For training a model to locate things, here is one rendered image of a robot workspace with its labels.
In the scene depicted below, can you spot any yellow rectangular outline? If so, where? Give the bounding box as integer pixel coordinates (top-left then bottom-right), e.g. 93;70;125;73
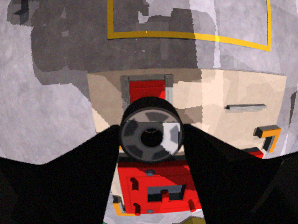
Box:
106;0;271;51

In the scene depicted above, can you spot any yellow rectangular block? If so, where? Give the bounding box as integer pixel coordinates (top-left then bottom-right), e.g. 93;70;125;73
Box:
184;217;206;224

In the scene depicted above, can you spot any black rubber tyre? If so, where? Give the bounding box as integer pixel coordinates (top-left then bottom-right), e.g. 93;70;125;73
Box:
118;96;185;164

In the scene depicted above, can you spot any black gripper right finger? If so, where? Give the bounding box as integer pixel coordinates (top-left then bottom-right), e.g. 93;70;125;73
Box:
182;123;298;224

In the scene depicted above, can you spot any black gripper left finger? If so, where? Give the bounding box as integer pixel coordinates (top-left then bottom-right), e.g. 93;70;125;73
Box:
0;124;120;224

